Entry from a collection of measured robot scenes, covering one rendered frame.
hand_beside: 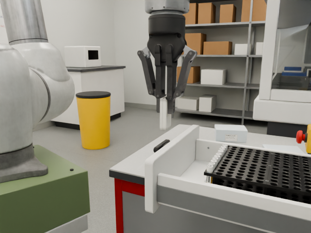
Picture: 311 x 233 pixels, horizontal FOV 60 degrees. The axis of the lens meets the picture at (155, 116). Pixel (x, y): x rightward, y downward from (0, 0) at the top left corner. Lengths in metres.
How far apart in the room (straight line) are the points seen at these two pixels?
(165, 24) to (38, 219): 0.46
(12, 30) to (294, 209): 0.74
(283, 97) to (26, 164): 1.10
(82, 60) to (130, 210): 3.47
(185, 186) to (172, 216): 0.36
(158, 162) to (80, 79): 3.44
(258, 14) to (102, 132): 2.77
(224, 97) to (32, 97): 4.46
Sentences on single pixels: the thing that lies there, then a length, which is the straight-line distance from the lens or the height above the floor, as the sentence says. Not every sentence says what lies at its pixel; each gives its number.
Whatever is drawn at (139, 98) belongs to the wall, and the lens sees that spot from 5.57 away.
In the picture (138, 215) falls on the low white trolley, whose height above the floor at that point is 0.61.
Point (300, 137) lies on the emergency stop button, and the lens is 0.90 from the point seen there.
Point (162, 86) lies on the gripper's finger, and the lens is 0.58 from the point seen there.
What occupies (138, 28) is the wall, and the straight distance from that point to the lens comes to 5.52.
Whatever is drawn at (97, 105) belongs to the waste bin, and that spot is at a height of 0.54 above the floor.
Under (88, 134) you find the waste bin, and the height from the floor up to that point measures 0.19.
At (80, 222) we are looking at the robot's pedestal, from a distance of 0.68.
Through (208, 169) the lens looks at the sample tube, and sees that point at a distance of 0.53.
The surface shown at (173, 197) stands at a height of 0.86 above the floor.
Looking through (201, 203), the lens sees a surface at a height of 0.86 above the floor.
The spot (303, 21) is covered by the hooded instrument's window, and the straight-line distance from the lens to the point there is 1.38.
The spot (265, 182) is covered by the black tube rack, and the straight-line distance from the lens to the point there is 0.52.
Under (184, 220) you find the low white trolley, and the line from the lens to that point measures 0.85.
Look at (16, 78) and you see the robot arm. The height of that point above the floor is 1.07.
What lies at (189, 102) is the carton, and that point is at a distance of 4.74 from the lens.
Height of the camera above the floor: 1.12
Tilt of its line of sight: 13 degrees down
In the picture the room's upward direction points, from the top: straight up
